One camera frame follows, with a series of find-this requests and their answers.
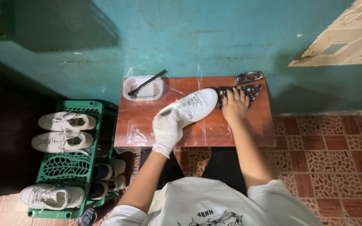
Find green plastic shoe rack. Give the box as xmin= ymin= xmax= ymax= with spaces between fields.
xmin=27 ymin=100 xmax=119 ymax=220

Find person's black trousers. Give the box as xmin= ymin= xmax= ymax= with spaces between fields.
xmin=138 ymin=147 xmax=248 ymax=196

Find white thick-soled sneaker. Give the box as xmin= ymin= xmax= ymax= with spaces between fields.
xmin=160 ymin=88 xmax=218 ymax=128

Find black and cream shoe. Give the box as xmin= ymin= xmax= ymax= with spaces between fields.
xmin=92 ymin=158 xmax=126 ymax=181
xmin=88 ymin=174 xmax=127 ymax=200

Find black brush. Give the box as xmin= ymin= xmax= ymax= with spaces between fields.
xmin=128 ymin=69 xmax=168 ymax=96

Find white laced sneaker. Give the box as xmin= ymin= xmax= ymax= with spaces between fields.
xmin=38 ymin=111 xmax=97 ymax=132
xmin=19 ymin=184 xmax=85 ymax=211
xmin=31 ymin=131 xmax=94 ymax=155

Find person's white printed shirt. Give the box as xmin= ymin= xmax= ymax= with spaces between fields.
xmin=101 ymin=176 xmax=324 ymax=226

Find clear plastic table cover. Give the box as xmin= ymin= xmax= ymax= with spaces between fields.
xmin=113 ymin=67 xmax=277 ymax=154

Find dark round bottle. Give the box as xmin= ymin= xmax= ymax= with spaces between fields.
xmin=78 ymin=208 xmax=97 ymax=226

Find clear plastic container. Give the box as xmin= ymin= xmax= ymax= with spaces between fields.
xmin=123 ymin=75 xmax=164 ymax=102

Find dark speckled cloth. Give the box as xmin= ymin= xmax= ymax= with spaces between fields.
xmin=216 ymin=84 xmax=262 ymax=110

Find cream patterned door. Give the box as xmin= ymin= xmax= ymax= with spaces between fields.
xmin=288 ymin=0 xmax=362 ymax=67

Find folded speckled cloth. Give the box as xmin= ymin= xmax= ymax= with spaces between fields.
xmin=234 ymin=71 xmax=264 ymax=85

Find person's right hand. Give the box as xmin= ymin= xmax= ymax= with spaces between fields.
xmin=221 ymin=87 xmax=251 ymax=125

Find person's left hand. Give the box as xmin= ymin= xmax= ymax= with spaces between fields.
xmin=152 ymin=106 xmax=194 ymax=159

